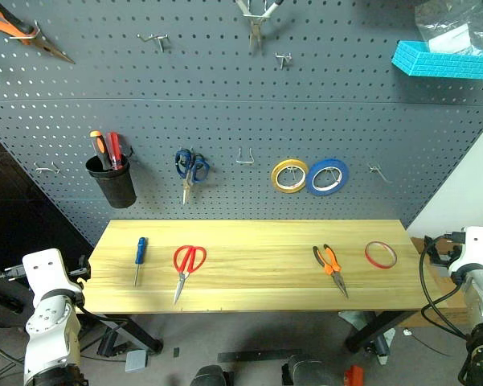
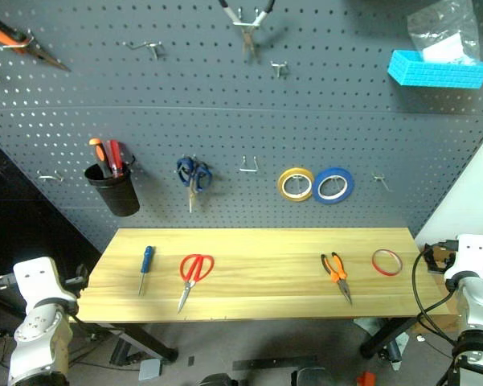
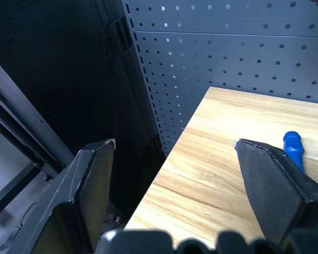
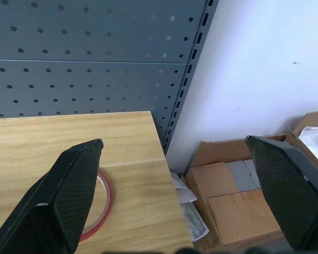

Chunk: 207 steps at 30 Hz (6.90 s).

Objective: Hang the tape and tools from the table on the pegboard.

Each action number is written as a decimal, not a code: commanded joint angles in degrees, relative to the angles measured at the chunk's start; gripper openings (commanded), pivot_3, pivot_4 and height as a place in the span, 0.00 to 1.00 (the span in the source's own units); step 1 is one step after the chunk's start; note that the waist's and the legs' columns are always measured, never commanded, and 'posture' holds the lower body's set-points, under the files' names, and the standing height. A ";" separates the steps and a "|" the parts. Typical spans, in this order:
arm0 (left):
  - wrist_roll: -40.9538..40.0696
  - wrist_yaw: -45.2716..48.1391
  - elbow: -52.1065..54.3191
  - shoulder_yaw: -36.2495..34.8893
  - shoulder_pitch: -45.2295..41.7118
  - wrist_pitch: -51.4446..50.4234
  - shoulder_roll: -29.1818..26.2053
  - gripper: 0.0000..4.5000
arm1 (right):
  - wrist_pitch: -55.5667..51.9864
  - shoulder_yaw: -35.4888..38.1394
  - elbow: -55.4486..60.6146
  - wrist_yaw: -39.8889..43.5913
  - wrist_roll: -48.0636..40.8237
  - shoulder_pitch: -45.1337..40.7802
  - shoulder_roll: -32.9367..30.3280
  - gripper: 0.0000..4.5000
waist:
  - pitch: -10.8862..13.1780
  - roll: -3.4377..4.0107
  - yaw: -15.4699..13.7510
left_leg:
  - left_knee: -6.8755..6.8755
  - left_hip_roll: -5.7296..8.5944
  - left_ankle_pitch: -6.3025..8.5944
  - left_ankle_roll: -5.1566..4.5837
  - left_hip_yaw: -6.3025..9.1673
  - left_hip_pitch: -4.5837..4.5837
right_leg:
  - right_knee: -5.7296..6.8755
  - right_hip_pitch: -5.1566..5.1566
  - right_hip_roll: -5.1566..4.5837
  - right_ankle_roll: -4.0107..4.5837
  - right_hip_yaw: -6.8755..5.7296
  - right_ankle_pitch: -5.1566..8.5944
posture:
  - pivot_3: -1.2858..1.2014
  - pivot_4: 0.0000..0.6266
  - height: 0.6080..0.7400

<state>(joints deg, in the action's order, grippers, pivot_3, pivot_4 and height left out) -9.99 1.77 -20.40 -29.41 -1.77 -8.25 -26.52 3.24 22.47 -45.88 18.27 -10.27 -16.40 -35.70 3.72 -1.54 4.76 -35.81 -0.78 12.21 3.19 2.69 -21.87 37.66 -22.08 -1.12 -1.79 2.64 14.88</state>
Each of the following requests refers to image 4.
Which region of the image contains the grey flat panel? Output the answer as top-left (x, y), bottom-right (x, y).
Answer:
top-left (224, 159), bottom-right (262, 193)

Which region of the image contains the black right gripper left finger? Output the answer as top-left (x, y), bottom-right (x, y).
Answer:
top-left (0, 138), bottom-right (104, 253)

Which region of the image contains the grey perforated pegboard panel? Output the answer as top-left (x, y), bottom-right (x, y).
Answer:
top-left (0, 0), bottom-right (220, 156)

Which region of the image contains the red adhesive tape roll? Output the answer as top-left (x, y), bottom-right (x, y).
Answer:
top-left (79, 169), bottom-right (116, 243)

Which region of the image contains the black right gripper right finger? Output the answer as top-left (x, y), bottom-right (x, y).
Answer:
top-left (246, 135), bottom-right (318, 251)

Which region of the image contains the white plastic wrapped packet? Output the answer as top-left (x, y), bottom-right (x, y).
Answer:
top-left (170, 171), bottom-right (210, 242)

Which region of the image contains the white plastic bag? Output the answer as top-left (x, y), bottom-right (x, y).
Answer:
top-left (298, 126), bottom-right (318, 171)

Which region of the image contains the large open cardboard box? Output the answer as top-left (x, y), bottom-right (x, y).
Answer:
top-left (180, 134), bottom-right (294, 252)

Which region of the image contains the cardboard box with white bag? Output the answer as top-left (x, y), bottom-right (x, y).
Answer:
top-left (285, 110), bottom-right (318, 173)

